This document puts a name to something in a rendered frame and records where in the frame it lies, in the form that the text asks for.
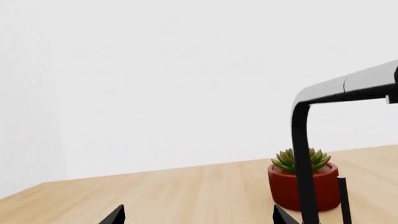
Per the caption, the black faucet lever handle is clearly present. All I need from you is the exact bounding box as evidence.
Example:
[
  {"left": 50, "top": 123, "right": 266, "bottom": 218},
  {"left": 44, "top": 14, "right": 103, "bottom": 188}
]
[{"left": 336, "top": 175, "right": 353, "bottom": 224}]

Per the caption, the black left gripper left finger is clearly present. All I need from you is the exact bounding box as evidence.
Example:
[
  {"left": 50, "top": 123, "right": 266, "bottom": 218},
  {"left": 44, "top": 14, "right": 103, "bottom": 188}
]
[{"left": 98, "top": 204, "right": 126, "bottom": 224}]

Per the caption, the black sink faucet spout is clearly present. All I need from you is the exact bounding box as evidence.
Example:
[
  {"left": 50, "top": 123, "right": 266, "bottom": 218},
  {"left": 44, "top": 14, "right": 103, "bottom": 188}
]
[{"left": 291, "top": 59, "right": 398, "bottom": 224}]

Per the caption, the green succulent plant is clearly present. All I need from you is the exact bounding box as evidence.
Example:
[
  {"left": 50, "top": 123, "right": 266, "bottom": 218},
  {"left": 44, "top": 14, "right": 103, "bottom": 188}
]
[{"left": 271, "top": 147, "right": 332, "bottom": 174}]

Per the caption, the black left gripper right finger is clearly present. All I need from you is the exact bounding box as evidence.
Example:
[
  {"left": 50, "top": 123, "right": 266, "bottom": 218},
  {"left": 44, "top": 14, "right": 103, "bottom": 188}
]
[{"left": 273, "top": 204, "right": 301, "bottom": 224}]

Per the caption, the red plant pot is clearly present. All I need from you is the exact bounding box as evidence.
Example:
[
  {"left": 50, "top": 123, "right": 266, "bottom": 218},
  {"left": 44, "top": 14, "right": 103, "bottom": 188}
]
[{"left": 267, "top": 162, "right": 341, "bottom": 213}]

